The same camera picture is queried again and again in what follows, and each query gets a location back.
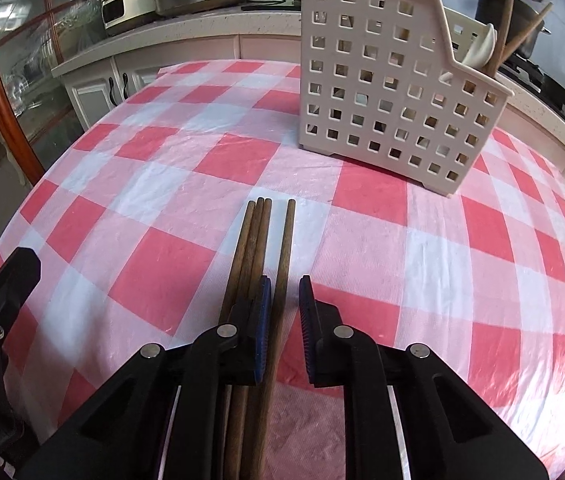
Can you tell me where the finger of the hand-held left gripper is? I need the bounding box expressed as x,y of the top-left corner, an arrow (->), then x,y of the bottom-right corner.
0,247 -> 42,361

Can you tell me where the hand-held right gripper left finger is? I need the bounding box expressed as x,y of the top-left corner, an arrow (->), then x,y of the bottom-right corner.
15,274 -> 272,480

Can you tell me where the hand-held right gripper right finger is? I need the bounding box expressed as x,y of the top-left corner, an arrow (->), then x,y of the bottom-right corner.
299,274 -> 548,480

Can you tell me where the white plastic utensil basket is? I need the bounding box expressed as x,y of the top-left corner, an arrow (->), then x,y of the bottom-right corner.
297,0 -> 515,197

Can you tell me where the white ceramic spoon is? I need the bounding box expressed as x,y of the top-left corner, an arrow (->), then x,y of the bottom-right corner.
440,24 -> 499,83

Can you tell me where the red white checkered tablecloth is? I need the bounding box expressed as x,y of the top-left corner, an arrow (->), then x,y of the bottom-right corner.
0,59 -> 565,480

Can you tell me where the wooden framed glass door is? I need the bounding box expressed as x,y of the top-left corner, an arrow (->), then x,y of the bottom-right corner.
0,0 -> 113,171

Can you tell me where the white electric cooker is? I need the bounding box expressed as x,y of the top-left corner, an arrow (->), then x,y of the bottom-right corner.
101,0 -> 163,37

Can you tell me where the black glass gas cooktop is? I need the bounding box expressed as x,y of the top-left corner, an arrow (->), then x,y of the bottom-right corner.
500,55 -> 565,131

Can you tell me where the black stockpot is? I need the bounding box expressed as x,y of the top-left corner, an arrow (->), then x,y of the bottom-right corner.
465,0 -> 553,58

